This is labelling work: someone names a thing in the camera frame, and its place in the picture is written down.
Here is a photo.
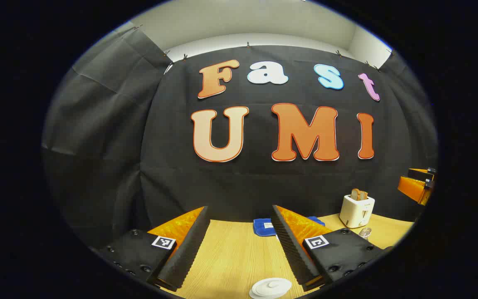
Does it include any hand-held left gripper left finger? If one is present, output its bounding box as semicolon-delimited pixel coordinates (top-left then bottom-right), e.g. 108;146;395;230
98;206;211;292

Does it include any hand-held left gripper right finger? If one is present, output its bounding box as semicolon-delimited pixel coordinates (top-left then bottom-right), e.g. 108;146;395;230
271;205;394;291

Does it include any blue cloth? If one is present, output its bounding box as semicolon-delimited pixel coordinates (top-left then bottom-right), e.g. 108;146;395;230
253;216;326;237

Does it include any white toaster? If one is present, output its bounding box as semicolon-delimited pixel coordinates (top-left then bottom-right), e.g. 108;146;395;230
339;194;376;229

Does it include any black backdrop cloth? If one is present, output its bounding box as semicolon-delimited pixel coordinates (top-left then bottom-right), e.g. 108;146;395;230
41;27;439;250

